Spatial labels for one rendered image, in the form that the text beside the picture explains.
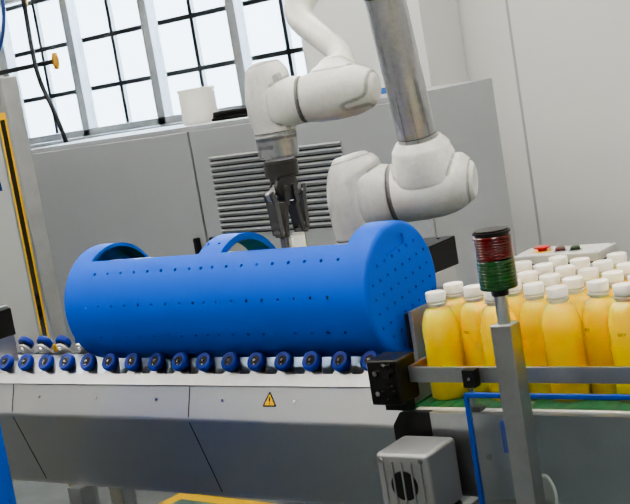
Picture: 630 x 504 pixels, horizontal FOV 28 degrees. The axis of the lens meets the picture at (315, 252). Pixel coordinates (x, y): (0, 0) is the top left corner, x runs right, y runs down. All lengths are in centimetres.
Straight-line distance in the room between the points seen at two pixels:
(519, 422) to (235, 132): 281
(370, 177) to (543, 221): 238
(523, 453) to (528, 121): 344
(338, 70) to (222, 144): 220
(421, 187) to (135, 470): 100
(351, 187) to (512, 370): 122
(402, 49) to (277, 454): 103
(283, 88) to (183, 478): 98
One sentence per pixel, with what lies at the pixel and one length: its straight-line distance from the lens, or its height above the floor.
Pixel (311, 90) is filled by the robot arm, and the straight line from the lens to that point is 264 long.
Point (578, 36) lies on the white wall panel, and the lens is 533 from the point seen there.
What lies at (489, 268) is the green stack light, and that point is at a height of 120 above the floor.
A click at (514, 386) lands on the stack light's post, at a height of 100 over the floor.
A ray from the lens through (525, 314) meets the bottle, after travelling 236.
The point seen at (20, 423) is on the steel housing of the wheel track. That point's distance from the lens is 332.
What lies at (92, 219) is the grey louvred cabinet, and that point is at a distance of 543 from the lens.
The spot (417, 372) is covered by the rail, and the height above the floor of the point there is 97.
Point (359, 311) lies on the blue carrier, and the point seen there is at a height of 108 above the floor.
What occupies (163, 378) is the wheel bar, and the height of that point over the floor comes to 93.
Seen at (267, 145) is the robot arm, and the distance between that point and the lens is 269.
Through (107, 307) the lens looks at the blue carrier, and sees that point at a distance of 297.
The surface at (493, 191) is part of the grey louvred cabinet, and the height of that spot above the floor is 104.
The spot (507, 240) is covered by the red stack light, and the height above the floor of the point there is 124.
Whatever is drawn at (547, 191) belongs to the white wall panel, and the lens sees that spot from 549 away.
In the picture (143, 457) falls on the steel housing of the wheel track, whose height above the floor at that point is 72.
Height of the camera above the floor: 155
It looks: 8 degrees down
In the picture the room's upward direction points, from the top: 9 degrees counter-clockwise
